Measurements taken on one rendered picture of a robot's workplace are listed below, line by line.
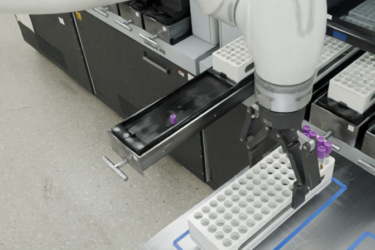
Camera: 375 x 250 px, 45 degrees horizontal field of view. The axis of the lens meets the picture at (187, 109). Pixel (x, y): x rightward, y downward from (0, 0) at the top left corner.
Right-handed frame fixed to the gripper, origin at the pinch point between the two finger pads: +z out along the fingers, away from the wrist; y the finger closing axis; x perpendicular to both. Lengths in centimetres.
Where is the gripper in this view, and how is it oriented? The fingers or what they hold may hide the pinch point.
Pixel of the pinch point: (276, 179)
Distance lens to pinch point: 87.5
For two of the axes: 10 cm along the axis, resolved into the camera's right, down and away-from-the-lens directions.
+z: 0.8, 7.5, 6.5
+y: 6.3, 4.7, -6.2
